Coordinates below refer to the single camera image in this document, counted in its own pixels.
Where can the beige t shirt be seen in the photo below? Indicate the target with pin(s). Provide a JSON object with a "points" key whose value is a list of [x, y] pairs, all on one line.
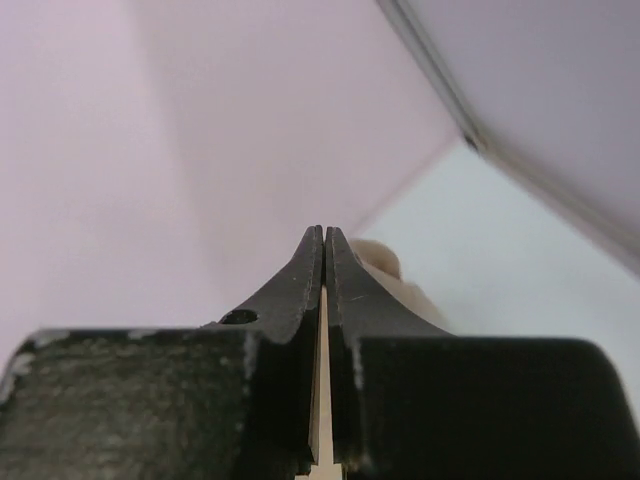
{"points": [[382, 263]]}

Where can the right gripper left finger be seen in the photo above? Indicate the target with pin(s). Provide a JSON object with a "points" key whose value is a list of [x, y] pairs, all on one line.
{"points": [[233, 399]]}

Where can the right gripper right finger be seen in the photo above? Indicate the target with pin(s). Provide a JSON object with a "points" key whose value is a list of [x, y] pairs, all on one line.
{"points": [[413, 401]]}

